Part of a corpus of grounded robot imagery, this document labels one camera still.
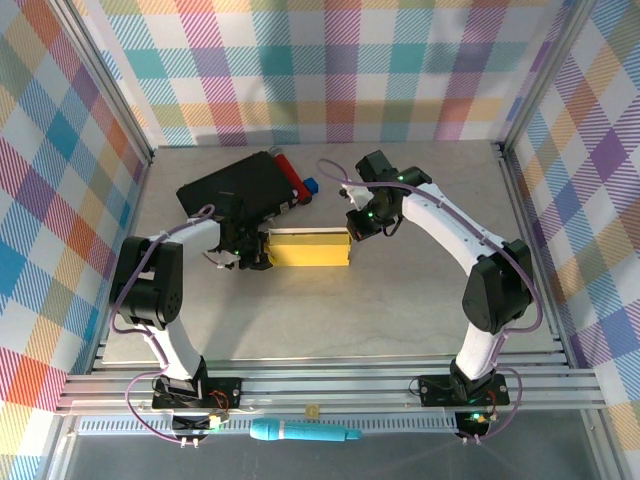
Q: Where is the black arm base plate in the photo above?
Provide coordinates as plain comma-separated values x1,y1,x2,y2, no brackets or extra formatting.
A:
151,377,244,412
417,372,511,407

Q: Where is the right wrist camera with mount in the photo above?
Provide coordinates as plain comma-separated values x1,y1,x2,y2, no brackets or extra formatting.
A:
339,152,392,209

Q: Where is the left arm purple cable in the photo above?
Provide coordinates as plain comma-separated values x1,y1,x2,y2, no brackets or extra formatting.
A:
110,203,221,381

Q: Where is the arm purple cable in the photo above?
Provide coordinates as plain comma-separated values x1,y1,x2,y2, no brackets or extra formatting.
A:
318,158,544,371
110,203,221,381

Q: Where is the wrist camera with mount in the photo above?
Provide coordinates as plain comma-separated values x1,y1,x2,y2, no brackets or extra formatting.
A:
203,251,239,271
339,152,392,209

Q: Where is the red cylinder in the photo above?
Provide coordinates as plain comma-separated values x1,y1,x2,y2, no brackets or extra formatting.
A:
273,153,312,207

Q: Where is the yellow paper box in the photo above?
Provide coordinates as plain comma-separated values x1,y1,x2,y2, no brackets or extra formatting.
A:
266,227,354,269

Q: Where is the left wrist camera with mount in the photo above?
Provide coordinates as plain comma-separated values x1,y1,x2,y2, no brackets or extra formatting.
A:
203,251,239,271

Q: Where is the aluminium frame post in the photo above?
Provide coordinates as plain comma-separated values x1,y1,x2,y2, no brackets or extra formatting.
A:
49,0,154,164
492,0,596,156

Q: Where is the aluminium frame rail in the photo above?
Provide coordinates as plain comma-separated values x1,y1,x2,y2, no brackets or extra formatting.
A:
54,352,609,416

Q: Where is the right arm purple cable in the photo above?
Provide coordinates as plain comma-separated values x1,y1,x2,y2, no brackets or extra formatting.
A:
318,158,544,371

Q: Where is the teal marker pen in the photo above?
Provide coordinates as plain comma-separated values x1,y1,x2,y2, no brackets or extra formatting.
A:
249,417,363,444

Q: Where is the black case with silver handle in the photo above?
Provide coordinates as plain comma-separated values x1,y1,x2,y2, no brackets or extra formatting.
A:
176,151,301,236

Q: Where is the white slotted cable duct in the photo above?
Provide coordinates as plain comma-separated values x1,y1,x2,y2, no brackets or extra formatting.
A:
77,415,459,436

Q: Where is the black controller board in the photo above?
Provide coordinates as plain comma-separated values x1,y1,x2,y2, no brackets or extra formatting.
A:
172,412,231,434
454,409,494,436

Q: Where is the purple cable loop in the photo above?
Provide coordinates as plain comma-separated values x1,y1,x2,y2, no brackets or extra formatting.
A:
124,372,211,446
457,367,526,444

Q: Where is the aluminium side rail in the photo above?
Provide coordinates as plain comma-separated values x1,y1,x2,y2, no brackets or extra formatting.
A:
492,142,574,369
87,152,156,374

